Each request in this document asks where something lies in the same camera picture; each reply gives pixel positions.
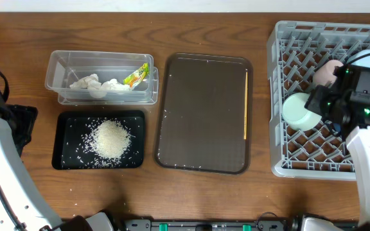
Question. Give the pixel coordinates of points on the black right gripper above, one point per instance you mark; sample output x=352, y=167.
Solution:
x=312, y=104

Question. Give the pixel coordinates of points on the pink plastic cup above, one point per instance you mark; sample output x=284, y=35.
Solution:
x=325, y=75

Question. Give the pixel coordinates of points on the mint green bowl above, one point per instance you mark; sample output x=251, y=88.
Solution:
x=296, y=115

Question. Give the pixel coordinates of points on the wooden chopstick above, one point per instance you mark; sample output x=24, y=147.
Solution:
x=245, y=107

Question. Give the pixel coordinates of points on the green yellow snack wrapper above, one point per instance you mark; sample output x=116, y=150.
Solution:
x=134, y=79

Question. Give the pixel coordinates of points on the white rice pile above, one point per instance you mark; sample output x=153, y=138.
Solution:
x=109, y=139

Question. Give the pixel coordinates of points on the white tissue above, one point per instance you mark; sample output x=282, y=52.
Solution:
x=97, y=89

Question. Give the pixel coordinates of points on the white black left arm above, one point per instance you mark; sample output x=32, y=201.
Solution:
x=22, y=206

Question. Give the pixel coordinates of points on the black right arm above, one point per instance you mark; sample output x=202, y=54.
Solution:
x=357, y=139

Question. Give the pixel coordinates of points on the grey dishwasher rack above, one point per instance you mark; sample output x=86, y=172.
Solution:
x=295, y=50

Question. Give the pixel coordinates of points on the dark brown serving tray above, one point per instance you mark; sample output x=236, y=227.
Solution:
x=202, y=107

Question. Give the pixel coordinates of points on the black rectangular tray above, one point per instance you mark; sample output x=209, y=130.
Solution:
x=69, y=141

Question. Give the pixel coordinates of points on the clear plastic bin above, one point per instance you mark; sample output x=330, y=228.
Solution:
x=67, y=67

